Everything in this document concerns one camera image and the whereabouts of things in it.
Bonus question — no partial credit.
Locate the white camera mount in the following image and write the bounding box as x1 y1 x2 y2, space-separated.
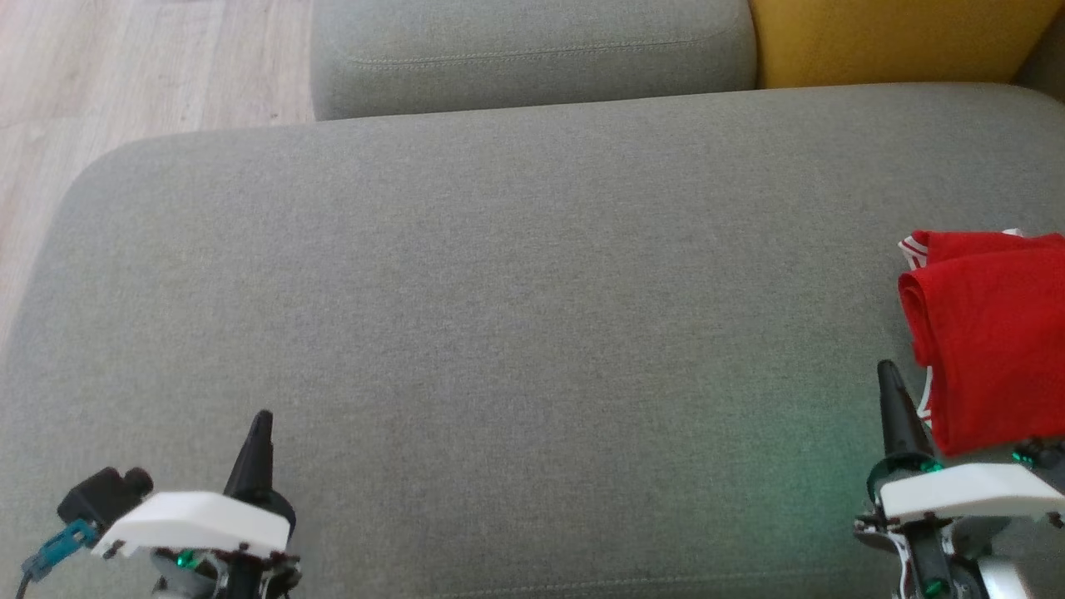
92 491 290 560
879 463 1065 525

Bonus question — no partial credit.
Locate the yellow sofa cushion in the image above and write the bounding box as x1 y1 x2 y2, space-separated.
747 0 1065 90

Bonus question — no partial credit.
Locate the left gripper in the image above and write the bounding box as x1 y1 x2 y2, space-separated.
150 409 302 599

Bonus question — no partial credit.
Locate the teal camera cable connector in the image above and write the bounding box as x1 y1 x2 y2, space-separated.
21 520 99 582

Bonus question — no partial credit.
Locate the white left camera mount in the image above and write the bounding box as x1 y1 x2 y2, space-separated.
92 491 290 560

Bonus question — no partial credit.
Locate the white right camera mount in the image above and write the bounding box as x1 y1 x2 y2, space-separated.
879 463 1065 525

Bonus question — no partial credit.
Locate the red white basketball jersey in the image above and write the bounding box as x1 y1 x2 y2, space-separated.
897 229 1065 457

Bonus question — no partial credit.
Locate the grey sofa seat cushion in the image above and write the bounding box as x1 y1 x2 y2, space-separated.
0 82 1065 599

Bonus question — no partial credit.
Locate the grey sofa back cushion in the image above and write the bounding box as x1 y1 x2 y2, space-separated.
310 0 758 121

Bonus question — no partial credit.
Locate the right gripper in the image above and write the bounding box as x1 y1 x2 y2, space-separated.
853 359 999 599

